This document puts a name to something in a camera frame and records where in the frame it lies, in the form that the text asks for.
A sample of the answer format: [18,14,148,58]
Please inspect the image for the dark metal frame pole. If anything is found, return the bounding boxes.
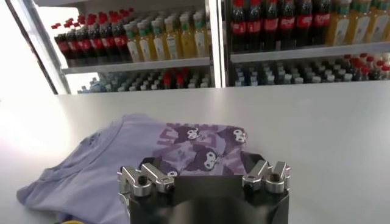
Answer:
[4,0,73,96]

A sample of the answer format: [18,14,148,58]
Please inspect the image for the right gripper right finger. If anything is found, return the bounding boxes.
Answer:
[242,152,291,194]

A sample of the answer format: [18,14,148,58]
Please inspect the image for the grey metal beverage shelf rack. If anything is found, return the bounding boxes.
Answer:
[33,0,219,94]
[218,0,390,88]

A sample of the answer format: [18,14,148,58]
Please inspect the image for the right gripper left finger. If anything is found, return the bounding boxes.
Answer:
[118,156,176,197]

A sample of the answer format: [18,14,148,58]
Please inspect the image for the lilac t-shirt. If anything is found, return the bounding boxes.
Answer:
[16,114,250,224]

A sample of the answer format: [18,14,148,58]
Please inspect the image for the yellow juice bottle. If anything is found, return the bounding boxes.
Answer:
[193,12,211,58]
[137,21,156,61]
[164,17,182,60]
[349,0,372,45]
[151,19,168,61]
[370,0,390,43]
[124,23,143,63]
[325,0,351,46]
[179,14,196,59]

